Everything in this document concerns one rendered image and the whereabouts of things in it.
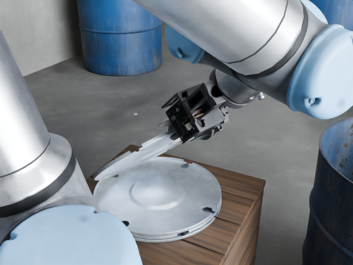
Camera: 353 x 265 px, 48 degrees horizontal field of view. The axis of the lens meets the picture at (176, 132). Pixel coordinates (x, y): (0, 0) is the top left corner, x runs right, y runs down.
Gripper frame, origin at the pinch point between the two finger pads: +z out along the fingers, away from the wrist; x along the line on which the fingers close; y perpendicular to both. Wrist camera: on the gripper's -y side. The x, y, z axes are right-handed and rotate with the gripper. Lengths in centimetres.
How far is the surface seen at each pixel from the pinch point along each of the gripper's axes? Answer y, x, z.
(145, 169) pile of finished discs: -6.4, 1.2, 25.7
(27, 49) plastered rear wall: -67, -122, 177
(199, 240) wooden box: 1.3, 20.4, 9.3
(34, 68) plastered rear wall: -70, -113, 187
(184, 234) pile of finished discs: 2.4, 18.0, 11.4
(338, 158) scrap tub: -45, 24, 3
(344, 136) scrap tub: -47, 19, -1
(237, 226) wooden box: -7.4, 22.5, 7.2
